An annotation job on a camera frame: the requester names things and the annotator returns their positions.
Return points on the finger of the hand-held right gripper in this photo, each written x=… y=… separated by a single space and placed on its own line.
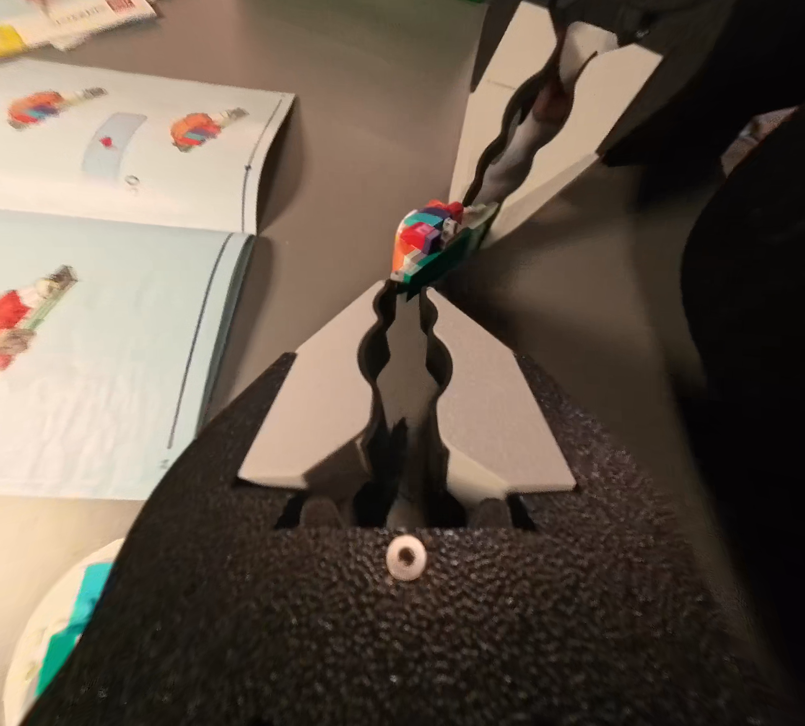
x=497 y=84
x=585 y=116

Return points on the open pale blue instruction booklet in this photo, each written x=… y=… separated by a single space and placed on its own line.
x=126 y=311

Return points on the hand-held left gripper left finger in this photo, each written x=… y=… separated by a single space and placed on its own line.
x=308 y=424

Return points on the teal brick model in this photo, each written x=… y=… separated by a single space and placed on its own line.
x=56 y=631

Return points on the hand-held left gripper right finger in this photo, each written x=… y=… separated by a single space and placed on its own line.
x=497 y=424

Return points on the orange toy brick model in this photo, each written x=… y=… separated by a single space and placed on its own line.
x=434 y=241

